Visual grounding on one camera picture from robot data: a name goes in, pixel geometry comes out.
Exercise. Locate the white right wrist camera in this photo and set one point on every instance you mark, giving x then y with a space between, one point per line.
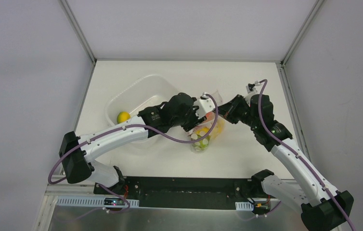
252 88

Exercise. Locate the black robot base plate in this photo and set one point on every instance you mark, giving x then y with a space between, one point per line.
191 193

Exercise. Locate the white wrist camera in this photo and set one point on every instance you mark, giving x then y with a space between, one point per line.
203 105
252 88

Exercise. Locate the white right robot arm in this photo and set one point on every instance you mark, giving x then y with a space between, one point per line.
321 205

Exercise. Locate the white plastic colander basket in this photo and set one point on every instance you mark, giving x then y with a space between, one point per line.
148 91

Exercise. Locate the yellow toy pepper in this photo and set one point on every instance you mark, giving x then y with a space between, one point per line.
204 128

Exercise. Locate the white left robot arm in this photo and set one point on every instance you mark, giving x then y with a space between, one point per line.
78 154

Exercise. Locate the toy peach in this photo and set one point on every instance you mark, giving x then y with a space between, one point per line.
210 116

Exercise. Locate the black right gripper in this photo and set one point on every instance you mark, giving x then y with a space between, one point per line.
230 110

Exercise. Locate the yellow toy lemon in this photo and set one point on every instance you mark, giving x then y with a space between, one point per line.
123 116

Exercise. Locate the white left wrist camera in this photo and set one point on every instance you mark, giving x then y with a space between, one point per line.
203 105

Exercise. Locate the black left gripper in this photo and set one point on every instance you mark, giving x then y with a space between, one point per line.
193 121

